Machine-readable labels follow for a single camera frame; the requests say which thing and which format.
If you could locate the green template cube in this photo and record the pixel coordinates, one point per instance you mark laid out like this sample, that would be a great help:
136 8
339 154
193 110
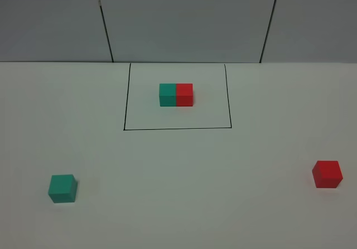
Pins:
167 94

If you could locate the red template cube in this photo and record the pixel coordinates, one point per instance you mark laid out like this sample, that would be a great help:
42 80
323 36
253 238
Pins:
184 95

